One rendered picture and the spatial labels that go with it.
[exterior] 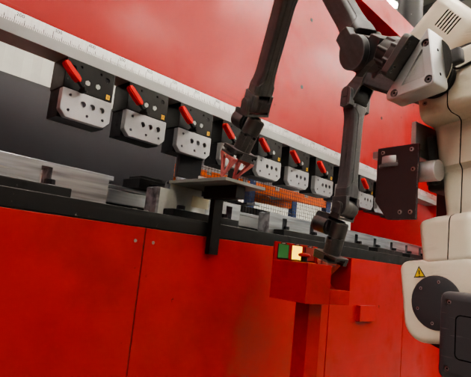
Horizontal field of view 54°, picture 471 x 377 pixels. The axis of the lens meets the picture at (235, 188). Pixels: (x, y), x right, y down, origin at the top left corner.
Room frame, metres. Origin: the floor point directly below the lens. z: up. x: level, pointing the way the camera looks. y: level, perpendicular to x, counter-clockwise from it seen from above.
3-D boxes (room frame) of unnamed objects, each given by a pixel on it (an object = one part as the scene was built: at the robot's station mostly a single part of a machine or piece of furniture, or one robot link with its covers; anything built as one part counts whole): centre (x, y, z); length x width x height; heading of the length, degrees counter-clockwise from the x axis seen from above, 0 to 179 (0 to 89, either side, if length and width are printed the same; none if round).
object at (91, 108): (1.28, 0.46, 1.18); 0.15 x 0.09 x 0.17; 136
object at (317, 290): (1.52, -0.27, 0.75); 0.20 x 0.16 x 0.18; 126
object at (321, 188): (2.14, -0.37, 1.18); 0.15 x 0.09 x 0.17; 136
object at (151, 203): (1.63, 0.13, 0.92); 0.39 x 0.06 x 0.10; 136
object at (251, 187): (1.48, 0.06, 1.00); 0.26 x 0.18 x 0.01; 46
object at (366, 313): (2.21, -0.66, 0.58); 0.15 x 0.02 x 0.07; 136
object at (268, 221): (2.49, -0.71, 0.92); 1.68 x 0.06 x 0.10; 136
